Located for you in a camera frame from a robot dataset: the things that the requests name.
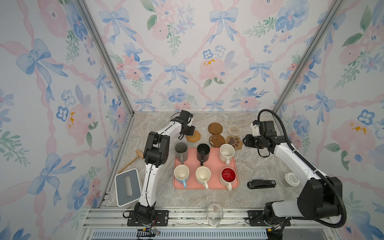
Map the woven rattan round coaster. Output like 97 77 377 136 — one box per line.
186 130 201 143

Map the plain brown wooden coaster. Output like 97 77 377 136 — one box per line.
208 123 223 135

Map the cork paw print coaster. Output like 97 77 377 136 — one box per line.
225 136 244 150

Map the multicolour stitched round coaster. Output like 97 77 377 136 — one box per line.
227 125 242 136

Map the brown wooden coaster white streak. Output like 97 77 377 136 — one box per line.
209 134 225 148

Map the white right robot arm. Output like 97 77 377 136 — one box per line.
243 120 347 228

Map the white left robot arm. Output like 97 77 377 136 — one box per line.
132 110 195 226

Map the paper cup white lid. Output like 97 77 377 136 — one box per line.
284 173 300 187

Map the grey ceramic mug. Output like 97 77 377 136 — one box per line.
175 143 189 165

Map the black ceramic mug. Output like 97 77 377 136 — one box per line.
197 144 211 166

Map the white speckled mug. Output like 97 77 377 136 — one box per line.
219 144 235 166

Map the black stapler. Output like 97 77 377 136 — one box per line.
247 180 276 190

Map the white mug red interior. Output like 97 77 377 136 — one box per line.
220 168 237 191

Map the wooden mallet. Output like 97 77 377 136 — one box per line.
118 149 144 174

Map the cream ceramic mug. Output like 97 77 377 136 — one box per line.
195 166 212 190

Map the pink rectangular tray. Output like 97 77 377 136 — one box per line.
173 146 240 190

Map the clear glass dome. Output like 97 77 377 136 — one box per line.
207 203 224 227

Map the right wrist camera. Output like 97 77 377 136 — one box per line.
251 120 260 137

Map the cream mug blue handle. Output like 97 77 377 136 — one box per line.
174 165 190 189

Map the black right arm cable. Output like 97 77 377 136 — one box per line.
257 108 348 229

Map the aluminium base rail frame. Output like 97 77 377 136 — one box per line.
78 206 341 240

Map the aluminium right corner post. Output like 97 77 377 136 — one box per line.
273 0 345 113

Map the aluminium corner post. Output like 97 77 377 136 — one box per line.
73 0 135 116
273 0 345 113

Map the aluminium left corner post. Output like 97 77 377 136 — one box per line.
73 0 135 116

